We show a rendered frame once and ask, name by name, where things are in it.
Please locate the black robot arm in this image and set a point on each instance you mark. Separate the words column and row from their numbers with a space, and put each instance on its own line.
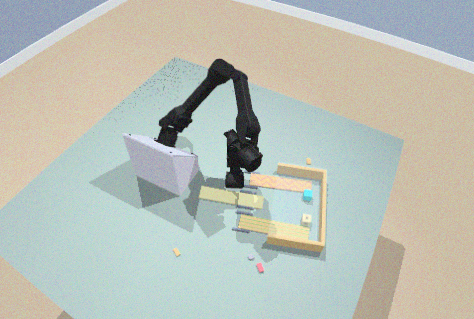
column 247, row 124

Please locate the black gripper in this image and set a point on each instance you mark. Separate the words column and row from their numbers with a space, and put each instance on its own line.
column 234, row 178

